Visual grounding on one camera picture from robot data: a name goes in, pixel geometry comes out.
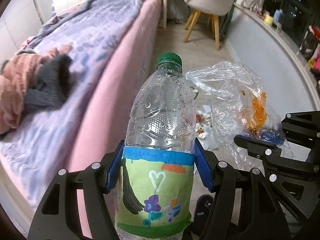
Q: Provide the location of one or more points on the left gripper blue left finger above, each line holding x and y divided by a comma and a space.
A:
57, 215

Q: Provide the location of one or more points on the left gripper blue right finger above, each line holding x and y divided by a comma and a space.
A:
260, 216

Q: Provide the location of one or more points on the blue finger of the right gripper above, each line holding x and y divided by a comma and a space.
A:
302, 128
296, 183

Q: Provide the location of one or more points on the clear plastic trash bag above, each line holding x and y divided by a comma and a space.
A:
238, 106

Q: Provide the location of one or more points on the clear plastic bottle green cap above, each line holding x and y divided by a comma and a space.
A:
157, 164

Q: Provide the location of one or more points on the pink bed mattress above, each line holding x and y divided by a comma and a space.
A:
106, 116

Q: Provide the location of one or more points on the purple floral quilt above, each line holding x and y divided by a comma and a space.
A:
42, 141

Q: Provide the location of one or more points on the clothes pile on sill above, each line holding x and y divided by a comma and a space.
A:
309, 49

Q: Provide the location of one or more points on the white paper scrap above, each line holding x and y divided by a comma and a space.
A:
207, 108

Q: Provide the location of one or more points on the blue bottle on sill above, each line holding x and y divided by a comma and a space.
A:
278, 18

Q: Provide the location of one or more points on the yellow cup on sill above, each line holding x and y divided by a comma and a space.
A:
268, 20

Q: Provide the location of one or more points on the dark grey fuzzy garment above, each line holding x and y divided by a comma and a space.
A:
52, 86

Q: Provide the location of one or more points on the pink knitted garment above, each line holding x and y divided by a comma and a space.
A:
17, 76

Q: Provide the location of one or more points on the white chair wooden legs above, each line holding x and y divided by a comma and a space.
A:
211, 8

